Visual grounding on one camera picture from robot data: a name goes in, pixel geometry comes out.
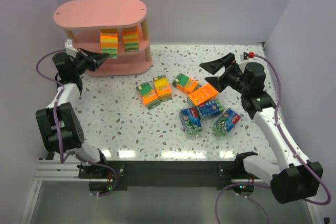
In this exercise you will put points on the orange back sponge box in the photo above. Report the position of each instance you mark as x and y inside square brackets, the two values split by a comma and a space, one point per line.
[202, 95]

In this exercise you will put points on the blue Vileda pack right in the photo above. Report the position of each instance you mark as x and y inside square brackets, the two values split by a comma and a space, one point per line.
[226, 122]

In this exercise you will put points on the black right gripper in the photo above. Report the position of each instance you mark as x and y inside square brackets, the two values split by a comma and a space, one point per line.
[224, 73]

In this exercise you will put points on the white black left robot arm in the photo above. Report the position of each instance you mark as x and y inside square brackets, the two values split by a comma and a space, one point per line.
[58, 124]

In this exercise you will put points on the green top sponge box right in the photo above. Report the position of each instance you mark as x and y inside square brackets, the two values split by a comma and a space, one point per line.
[185, 84]

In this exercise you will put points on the blue Vileda pack left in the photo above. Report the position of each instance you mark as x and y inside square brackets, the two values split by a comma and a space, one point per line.
[190, 120]

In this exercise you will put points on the blue Vileda pack middle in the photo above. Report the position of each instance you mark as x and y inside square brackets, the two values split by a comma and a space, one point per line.
[209, 109]

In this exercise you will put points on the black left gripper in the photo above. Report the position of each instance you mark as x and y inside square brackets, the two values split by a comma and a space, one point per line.
[88, 60]

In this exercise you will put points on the blue vileda pack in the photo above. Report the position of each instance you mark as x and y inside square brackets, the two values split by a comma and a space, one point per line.
[209, 109]
[190, 120]
[226, 122]

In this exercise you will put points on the green top sponge box left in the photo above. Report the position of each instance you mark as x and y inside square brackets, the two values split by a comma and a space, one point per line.
[149, 98]

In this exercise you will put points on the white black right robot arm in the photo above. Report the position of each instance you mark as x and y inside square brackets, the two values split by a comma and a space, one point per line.
[295, 176]

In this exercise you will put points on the aluminium frame rail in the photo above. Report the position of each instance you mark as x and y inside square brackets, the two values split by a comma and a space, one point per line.
[52, 170]

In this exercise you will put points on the yellow top sponge box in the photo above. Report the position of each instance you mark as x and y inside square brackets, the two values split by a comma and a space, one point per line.
[162, 88]

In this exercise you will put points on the pink three tier shelf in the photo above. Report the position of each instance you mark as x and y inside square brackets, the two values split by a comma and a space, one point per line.
[116, 27]

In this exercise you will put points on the orange sponge pack barcode sticker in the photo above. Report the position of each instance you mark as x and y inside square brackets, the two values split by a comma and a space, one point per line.
[130, 39]

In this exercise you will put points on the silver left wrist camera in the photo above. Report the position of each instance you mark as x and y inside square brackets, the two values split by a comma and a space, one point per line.
[69, 48]

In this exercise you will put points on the green sponge box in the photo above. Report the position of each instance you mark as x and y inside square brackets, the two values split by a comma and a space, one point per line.
[185, 84]
[149, 98]

